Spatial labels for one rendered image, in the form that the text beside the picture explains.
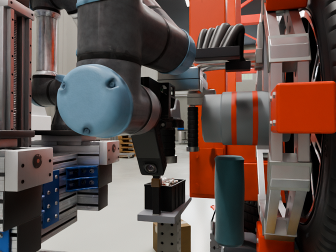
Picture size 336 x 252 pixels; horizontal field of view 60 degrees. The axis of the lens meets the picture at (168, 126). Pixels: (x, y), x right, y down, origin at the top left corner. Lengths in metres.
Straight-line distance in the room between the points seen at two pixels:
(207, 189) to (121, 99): 1.04
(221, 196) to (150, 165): 0.42
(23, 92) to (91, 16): 0.84
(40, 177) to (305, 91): 0.62
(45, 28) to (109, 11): 1.09
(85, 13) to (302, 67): 0.35
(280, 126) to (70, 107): 0.27
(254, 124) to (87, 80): 0.49
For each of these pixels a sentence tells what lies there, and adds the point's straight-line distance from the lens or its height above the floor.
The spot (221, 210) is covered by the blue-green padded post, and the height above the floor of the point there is 0.58.
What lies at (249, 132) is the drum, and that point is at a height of 0.81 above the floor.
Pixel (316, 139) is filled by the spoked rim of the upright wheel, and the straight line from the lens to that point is 0.68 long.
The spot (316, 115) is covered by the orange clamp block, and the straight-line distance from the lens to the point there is 0.43.
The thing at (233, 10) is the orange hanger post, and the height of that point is 2.11.
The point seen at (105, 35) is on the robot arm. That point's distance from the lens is 0.33.
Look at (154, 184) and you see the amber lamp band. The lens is 1.28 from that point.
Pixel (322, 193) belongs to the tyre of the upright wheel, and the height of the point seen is 0.71.
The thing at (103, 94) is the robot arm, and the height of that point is 0.86.
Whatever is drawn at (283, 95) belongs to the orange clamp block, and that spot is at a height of 0.87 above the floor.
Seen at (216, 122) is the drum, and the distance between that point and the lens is 0.72.
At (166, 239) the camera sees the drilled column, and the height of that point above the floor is 0.28.
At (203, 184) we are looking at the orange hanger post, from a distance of 1.30.
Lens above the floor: 0.82
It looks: 1 degrees up
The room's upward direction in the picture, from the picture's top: straight up
